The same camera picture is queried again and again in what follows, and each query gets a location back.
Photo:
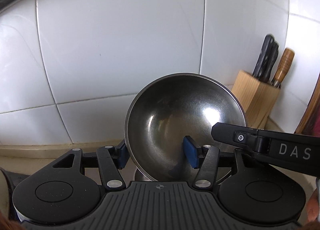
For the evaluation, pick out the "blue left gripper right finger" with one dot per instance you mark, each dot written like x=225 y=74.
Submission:
x=192 y=151

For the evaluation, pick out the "black handled knife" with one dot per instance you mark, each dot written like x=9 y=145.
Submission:
x=263 y=56

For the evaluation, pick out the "dark handled knife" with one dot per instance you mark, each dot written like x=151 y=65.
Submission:
x=271 y=61

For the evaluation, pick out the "ribbed wooden handled knife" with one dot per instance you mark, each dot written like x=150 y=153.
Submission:
x=283 y=67

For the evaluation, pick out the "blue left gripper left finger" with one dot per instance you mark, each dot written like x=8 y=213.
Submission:
x=123 y=154

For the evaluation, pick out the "steel bowl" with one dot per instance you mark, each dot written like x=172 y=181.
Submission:
x=169 y=108

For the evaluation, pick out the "wooden knife block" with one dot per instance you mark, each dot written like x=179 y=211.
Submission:
x=256 y=98

